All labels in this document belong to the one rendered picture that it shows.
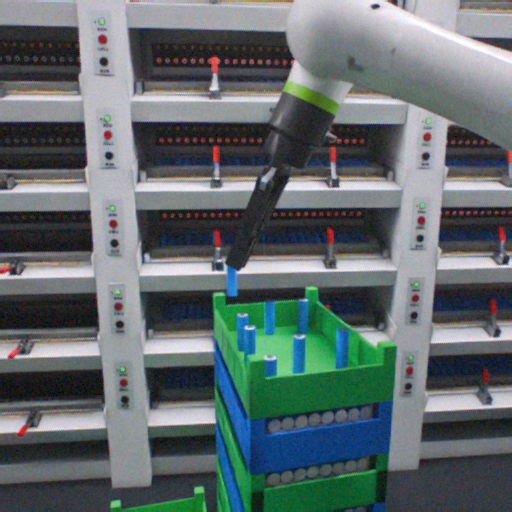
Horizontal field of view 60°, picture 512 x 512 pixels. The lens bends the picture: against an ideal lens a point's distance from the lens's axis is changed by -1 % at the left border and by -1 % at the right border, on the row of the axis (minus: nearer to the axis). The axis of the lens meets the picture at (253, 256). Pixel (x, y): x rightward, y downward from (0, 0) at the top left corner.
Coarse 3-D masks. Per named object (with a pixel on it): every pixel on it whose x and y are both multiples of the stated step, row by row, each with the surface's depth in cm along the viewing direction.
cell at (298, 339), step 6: (294, 336) 66; (300, 336) 65; (294, 342) 65; (300, 342) 65; (294, 348) 66; (300, 348) 65; (294, 354) 66; (300, 354) 65; (294, 360) 66; (300, 360) 66; (294, 366) 66; (300, 366) 66; (294, 372) 66; (300, 372) 66
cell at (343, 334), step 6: (342, 330) 67; (348, 330) 67; (342, 336) 67; (348, 336) 67; (342, 342) 67; (348, 342) 67; (336, 348) 68; (342, 348) 67; (348, 348) 68; (336, 354) 68; (342, 354) 68; (336, 360) 68; (342, 360) 68; (336, 366) 69; (342, 366) 68
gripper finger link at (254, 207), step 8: (256, 184) 69; (272, 184) 68; (256, 192) 70; (264, 192) 69; (256, 200) 70; (264, 200) 70; (248, 208) 71; (256, 208) 70; (248, 216) 71; (256, 216) 71; (240, 224) 72; (248, 224) 72; (256, 224) 72; (248, 232) 72
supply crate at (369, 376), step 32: (224, 320) 82; (256, 320) 86; (288, 320) 87; (320, 320) 84; (224, 352) 73; (256, 352) 75; (288, 352) 75; (320, 352) 75; (352, 352) 72; (384, 352) 59; (256, 384) 55; (288, 384) 56; (320, 384) 57; (352, 384) 59; (384, 384) 60; (256, 416) 56
